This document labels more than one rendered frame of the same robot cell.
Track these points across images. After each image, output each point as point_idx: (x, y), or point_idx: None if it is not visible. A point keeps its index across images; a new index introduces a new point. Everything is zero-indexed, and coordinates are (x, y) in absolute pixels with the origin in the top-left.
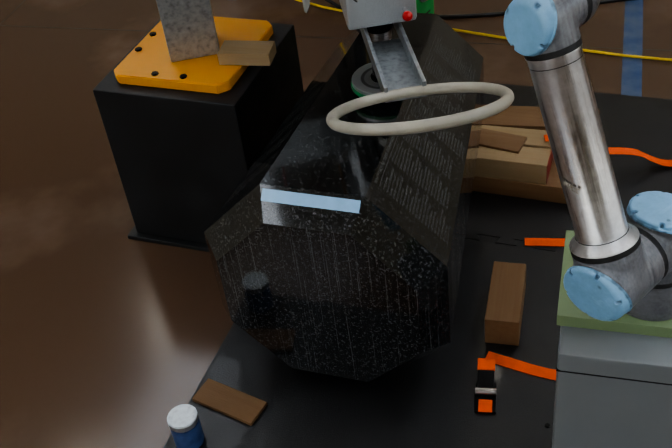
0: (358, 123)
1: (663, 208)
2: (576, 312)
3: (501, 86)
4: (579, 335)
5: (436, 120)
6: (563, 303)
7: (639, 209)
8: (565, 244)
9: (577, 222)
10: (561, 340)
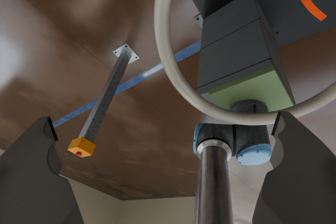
0: (163, 48)
1: (253, 159)
2: (216, 99)
3: None
4: (210, 97)
5: (210, 115)
6: (217, 93)
7: (244, 156)
8: (260, 75)
9: (200, 162)
10: (202, 94)
